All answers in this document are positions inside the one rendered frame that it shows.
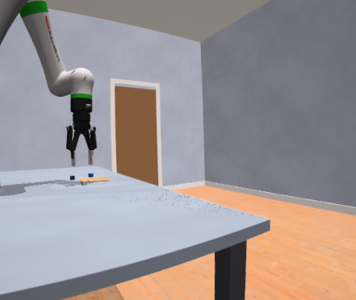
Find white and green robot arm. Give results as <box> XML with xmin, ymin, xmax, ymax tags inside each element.
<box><xmin>0</xmin><ymin>0</ymin><xmax>94</xmax><ymax>113</ymax></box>

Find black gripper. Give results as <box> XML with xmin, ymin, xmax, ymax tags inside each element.
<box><xmin>66</xmin><ymin>112</ymin><xmax>97</xmax><ymax>166</ymax></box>

